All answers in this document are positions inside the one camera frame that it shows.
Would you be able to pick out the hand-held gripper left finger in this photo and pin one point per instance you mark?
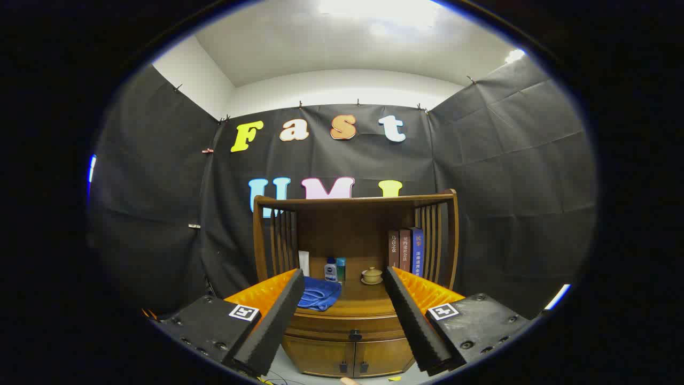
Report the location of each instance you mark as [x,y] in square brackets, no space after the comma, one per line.
[278,326]

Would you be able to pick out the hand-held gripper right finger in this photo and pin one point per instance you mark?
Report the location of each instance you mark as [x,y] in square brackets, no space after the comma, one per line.
[414,326]

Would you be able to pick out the wooden drawer with black knob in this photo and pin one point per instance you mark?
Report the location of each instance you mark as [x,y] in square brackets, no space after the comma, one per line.
[331,326]

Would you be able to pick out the wooden countertop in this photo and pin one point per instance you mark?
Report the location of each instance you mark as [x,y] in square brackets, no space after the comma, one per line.
[358,299]

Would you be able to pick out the wooden cabinet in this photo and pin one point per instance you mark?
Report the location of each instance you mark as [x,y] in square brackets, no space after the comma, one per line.
[342,230]

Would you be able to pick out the blue folded towel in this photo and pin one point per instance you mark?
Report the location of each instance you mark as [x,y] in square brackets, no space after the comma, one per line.
[320,294]

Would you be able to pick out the beige saucer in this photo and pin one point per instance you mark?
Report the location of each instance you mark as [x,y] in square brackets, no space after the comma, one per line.
[372,282]

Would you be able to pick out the beige lidded teacup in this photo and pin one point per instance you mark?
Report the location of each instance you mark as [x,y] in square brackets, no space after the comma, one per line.
[372,274]

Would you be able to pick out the white tube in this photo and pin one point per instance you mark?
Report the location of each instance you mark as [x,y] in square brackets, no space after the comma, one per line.
[304,263]

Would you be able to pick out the blue book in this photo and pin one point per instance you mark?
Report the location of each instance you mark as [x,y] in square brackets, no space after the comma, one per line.
[417,251]

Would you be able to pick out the white bottle with blue cap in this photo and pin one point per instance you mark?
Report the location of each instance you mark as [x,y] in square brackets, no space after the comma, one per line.
[330,271]

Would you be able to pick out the reddish brown book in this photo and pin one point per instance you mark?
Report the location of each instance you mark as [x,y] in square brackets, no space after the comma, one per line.
[405,250]

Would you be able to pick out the dark brown book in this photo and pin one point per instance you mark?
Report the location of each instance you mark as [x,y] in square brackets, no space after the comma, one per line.
[394,248]

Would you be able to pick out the teal bottle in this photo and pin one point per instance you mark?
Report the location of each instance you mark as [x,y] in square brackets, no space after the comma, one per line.
[341,270]

